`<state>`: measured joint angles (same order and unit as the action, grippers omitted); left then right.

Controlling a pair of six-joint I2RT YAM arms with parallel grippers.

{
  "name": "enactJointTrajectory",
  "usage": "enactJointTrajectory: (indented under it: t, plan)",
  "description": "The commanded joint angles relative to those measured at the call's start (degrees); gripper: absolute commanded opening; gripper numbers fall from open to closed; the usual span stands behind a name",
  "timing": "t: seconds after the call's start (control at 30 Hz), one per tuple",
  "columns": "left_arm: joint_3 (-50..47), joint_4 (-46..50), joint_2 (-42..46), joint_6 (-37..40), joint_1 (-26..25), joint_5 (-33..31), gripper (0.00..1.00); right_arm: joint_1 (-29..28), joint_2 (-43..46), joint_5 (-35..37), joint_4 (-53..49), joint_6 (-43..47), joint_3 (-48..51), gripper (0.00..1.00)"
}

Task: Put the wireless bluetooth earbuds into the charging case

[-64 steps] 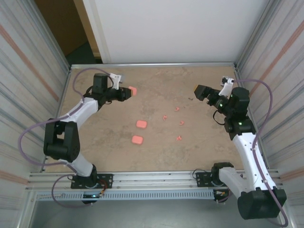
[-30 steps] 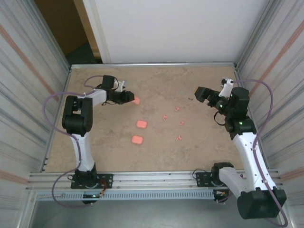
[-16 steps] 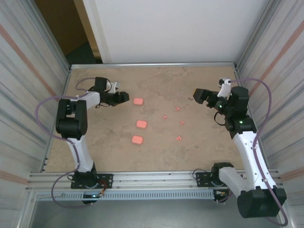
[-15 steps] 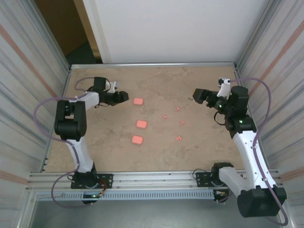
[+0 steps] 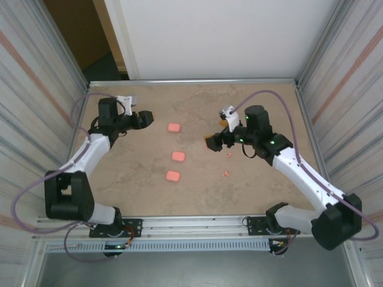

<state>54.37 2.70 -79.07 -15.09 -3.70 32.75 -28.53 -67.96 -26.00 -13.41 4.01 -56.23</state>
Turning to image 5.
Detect brown wooden door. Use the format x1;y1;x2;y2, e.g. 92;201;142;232
44;0;120;72

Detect small black electronics box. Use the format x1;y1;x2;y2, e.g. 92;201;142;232
268;238;290;257
103;242;133;258

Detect aluminium side frame bar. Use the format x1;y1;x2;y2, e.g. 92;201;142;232
294;84;330;180
61;86;92;170

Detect aluminium cross frame bar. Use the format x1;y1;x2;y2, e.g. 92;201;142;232
88;78;300;88

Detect white door frame trim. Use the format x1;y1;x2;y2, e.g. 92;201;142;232
103;0;141;81

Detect aluminium corner post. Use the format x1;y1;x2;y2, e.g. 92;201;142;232
294;0;353;86
37;0;90;87

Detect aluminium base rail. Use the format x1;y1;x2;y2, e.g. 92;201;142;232
32;215;314;240

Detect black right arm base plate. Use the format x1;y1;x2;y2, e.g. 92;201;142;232
244;215;300;237

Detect slotted grey cable duct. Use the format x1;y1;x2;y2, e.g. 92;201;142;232
44;240;272;254

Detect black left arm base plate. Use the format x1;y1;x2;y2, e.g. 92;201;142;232
89;218;143;239

